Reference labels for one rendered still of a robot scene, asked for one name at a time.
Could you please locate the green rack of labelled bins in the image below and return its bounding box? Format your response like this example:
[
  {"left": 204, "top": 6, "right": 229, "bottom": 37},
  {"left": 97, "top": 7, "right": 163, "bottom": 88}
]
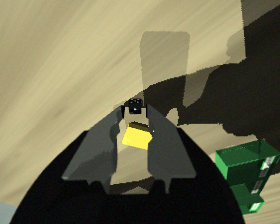
[{"left": 215, "top": 139, "right": 280, "bottom": 215}]

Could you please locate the black die with white pips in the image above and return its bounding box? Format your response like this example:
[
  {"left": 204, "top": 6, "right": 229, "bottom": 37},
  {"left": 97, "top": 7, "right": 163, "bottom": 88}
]
[{"left": 128, "top": 99, "right": 141, "bottom": 114}]

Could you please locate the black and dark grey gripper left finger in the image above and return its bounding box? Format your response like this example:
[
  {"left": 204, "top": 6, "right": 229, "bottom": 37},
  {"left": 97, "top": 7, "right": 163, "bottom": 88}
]
[{"left": 9, "top": 105, "right": 125, "bottom": 224}]

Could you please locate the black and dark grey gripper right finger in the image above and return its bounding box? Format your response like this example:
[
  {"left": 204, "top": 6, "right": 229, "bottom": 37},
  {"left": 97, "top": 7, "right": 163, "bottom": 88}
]
[{"left": 146, "top": 104, "right": 246, "bottom": 224}]

